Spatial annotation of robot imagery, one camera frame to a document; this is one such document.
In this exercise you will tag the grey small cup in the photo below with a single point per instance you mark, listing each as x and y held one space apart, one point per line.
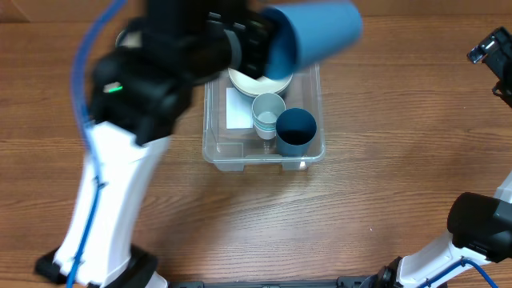
266 108

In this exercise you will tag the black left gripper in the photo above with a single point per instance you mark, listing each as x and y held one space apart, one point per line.
229 27

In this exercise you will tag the mint green small cup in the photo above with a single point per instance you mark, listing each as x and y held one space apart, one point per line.
257 120

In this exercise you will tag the white label in bin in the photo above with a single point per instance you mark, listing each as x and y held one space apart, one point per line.
238 110

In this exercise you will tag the clear plastic storage bin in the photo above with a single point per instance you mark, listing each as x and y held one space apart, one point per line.
233 149

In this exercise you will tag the dark blue tall cup front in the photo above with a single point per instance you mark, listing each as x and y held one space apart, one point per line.
295 131

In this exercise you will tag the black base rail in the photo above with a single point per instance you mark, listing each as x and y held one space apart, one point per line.
340 282

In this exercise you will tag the dark blue tall cup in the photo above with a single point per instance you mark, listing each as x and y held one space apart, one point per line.
295 131
309 32

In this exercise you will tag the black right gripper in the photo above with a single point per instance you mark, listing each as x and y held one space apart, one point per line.
499 59

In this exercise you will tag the cream bowl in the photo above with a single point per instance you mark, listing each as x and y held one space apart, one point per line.
256 89
244 80

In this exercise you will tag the cream tall cup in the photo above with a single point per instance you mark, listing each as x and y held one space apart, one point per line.
128 39

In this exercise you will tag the light blue small cup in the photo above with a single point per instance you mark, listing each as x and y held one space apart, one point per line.
265 126

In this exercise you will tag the pink small cup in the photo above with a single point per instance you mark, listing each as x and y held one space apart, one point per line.
266 134

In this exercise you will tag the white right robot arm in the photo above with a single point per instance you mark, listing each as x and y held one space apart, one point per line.
478 233

